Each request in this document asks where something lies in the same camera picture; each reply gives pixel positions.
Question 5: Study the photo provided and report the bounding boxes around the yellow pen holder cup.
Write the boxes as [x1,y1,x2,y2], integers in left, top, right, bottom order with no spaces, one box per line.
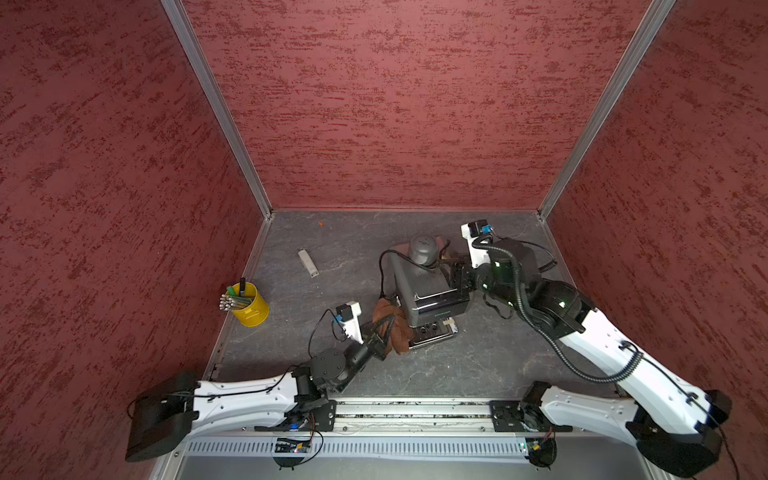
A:
[219,277,270,328]

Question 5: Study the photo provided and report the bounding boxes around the grey steel coffee machine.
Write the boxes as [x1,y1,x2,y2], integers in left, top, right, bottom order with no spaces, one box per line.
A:
[380,234,470,350]

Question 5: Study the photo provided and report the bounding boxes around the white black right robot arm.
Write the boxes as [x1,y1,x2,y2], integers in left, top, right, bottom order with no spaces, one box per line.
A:
[464,230,732,478]

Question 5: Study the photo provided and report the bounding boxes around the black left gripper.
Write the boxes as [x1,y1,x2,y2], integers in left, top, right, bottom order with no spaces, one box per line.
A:
[334,313,394,394]

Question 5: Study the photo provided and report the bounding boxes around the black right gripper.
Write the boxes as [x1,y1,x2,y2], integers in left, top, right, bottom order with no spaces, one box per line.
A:
[436,251,525,309]

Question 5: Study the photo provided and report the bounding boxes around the black coffee machine power cable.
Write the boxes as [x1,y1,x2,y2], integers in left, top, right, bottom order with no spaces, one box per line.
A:
[377,249,421,301]

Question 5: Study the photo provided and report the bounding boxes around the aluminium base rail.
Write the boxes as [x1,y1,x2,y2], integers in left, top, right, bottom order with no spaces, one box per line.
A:
[151,397,654,479]

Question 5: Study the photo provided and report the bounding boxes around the brown microfibre cloth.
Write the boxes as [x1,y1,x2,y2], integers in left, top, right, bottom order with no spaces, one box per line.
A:
[373,298,414,355]

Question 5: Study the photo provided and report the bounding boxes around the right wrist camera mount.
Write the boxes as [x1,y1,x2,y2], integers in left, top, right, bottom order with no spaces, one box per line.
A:
[461,219,492,268]

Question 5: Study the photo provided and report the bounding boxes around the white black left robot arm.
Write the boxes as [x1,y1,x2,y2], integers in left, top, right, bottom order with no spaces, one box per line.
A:
[125,314,397,462]

